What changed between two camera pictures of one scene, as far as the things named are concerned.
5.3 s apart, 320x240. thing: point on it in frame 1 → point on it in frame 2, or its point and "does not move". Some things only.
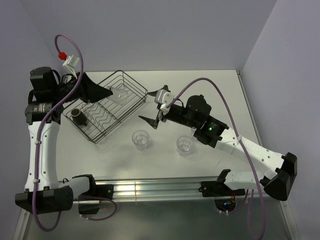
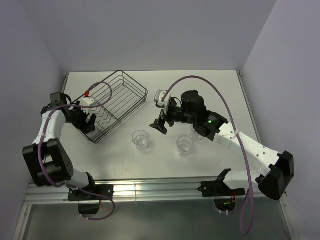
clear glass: (185, 145) does not move
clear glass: (140, 138) does not move
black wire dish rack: (98, 119) does not move
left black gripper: (90, 92) → (84, 126)
